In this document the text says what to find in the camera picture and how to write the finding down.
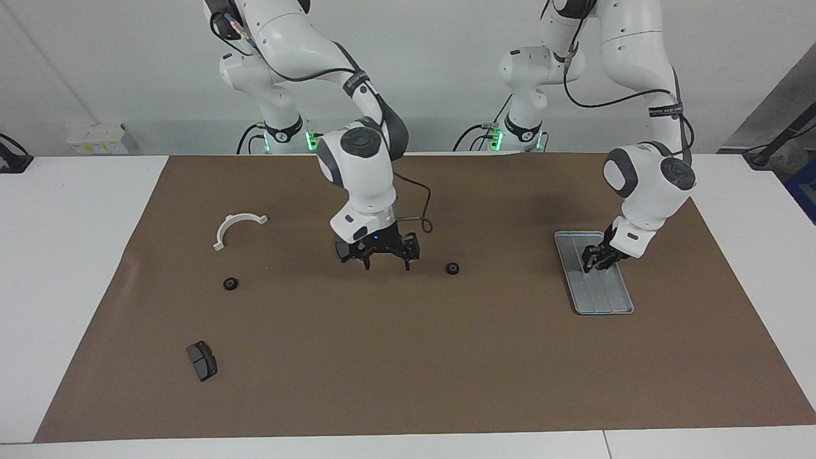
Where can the silver metal tray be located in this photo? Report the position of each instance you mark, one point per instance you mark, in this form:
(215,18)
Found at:
(605,296)

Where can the blue box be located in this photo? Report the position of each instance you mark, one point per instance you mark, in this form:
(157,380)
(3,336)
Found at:
(806,191)

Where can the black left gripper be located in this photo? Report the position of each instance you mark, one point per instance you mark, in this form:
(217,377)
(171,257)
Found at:
(612,252)

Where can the black stand pole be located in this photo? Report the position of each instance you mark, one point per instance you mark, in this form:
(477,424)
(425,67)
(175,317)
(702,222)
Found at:
(781,137)

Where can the stacked grey brake pads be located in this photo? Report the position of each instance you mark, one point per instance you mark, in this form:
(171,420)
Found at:
(202,361)

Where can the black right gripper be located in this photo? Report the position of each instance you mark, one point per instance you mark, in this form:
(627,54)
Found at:
(379,245)

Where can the brown table mat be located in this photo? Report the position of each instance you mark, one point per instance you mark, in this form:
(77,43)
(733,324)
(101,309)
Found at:
(414,350)

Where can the white wall socket box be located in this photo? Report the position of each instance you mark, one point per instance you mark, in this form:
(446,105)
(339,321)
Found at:
(95,143)

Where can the white curved plastic bracket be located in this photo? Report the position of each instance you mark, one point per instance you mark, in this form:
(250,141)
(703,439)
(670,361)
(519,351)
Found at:
(224,228)

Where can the large black bearing gear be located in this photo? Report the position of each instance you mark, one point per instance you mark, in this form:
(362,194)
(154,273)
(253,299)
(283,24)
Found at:
(452,268)
(231,284)

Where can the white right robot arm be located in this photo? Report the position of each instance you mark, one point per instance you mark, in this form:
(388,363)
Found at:
(360,172)

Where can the black clamp mount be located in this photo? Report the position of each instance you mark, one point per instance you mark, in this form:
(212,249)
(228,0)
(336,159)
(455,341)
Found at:
(13,162)

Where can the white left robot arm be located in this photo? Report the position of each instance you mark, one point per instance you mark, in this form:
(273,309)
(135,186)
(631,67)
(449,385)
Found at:
(650,185)

